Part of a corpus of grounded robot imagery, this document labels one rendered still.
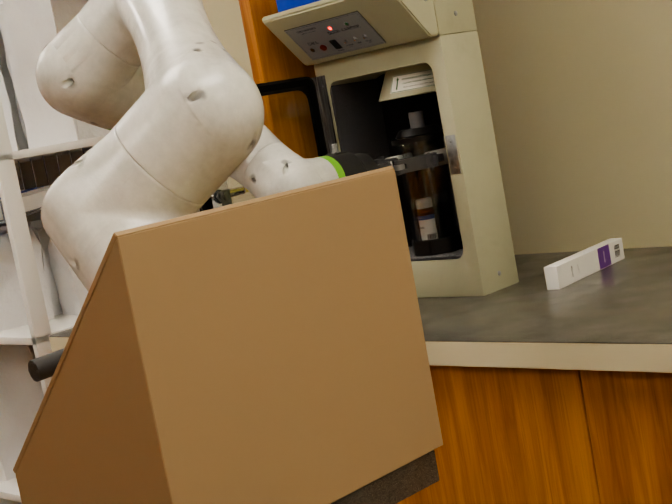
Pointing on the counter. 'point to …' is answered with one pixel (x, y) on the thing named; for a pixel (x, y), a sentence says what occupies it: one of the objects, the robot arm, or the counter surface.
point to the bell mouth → (407, 82)
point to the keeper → (453, 154)
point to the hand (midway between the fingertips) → (422, 159)
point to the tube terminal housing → (459, 25)
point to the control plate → (307, 37)
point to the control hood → (420, 25)
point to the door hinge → (325, 111)
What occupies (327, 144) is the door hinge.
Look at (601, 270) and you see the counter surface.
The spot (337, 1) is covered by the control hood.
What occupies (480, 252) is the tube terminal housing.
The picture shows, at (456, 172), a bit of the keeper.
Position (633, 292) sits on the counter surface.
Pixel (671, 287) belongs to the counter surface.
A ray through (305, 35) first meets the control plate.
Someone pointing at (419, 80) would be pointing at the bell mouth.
